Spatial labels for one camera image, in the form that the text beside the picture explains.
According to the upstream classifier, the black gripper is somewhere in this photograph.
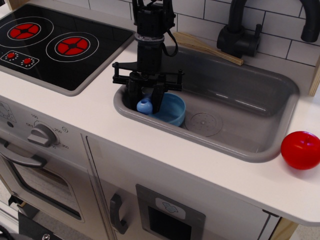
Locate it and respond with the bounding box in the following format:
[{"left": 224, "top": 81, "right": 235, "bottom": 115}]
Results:
[{"left": 112, "top": 40, "right": 184, "bottom": 114}]

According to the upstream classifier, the grey spoon blue handle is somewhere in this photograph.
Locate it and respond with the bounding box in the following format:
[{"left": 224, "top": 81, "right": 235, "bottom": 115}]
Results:
[{"left": 136, "top": 95, "right": 153, "bottom": 115}]

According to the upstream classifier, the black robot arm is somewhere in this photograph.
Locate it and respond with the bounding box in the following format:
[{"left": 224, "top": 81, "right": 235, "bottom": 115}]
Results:
[{"left": 112, "top": 0, "right": 184, "bottom": 114}]

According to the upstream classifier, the light blue bowl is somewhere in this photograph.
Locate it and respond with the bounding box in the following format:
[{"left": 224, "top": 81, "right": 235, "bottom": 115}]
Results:
[{"left": 149, "top": 92, "right": 186, "bottom": 127}]

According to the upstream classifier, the grey plastic sink basin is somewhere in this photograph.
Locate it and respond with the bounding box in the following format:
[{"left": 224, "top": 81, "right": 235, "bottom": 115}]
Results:
[{"left": 113, "top": 47, "right": 300, "bottom": 163}]

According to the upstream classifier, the wooden spatula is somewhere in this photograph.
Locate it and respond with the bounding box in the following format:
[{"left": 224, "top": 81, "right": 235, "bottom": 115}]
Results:
[{"left": 173, "top": 31, "right": 244, "bottom": 66}]

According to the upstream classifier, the black toy stovetop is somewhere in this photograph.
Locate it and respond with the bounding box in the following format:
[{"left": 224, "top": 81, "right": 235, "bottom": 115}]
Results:
[{"left": 0, "top": 4, "right": 134, "bottom": 97}]

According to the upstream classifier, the black faucet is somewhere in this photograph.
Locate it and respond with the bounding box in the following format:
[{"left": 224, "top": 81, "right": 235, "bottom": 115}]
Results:
[{"left": 217, "top": 0, "right": 320, "bottom": 64}]

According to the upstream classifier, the grey oven knob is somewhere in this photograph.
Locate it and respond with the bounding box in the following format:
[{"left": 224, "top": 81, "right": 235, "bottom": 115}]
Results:
[{"left": 27, "top": 124, "right": 57, "bottom": 148}]

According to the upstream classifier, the toy oven door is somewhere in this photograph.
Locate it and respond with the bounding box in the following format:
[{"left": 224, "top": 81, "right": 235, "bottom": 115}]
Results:
[{"left": 0, "top": 138, "right": 108, "bottom": 240}]

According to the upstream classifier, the grey dispenser panel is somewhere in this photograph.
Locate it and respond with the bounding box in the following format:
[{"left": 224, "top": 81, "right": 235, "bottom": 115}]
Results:
[{"left": 135, "top": 184, "right": 206, "bottom": 240}]

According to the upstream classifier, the red toy apple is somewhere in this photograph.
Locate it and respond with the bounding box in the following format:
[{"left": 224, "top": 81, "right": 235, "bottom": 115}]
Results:
[{"left": 280, "top": 131, "right": 320, "bottom": 170}]

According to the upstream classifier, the grey oven door handle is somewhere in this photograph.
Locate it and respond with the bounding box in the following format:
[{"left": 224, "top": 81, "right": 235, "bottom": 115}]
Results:
[{"left": 0, "top": 138, "right": 47, "bottom": 169}]

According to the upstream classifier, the grey cabinet door handle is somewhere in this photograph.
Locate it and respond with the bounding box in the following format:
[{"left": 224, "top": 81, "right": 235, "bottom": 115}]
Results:
[{"left": 109, "top": 193, "right": 128, "bottom": 235}]

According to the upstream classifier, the black cable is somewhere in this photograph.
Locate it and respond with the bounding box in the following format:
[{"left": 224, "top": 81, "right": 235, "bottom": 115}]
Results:
[{"left": 0, "top": 224, "right": 13, "bottom": 240}]

